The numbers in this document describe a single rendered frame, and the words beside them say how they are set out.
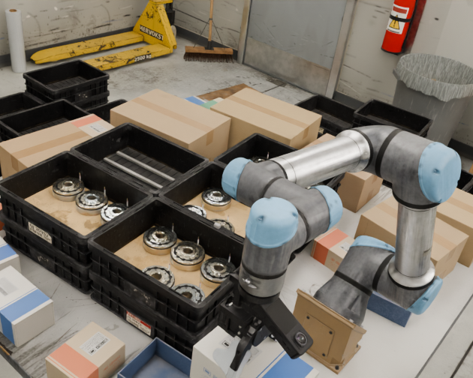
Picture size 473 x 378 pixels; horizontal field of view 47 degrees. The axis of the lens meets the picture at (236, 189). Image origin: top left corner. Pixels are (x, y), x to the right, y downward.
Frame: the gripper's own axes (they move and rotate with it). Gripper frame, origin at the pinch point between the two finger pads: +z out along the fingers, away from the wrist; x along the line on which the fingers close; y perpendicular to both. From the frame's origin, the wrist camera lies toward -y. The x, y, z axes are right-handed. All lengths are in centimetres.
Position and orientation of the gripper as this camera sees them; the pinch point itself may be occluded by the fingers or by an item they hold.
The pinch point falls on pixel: (254, 367)
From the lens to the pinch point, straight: 106.5
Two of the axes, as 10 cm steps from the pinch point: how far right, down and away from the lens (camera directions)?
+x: -6.3, 3.7, -6.8
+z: -1.2, 8.2, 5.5
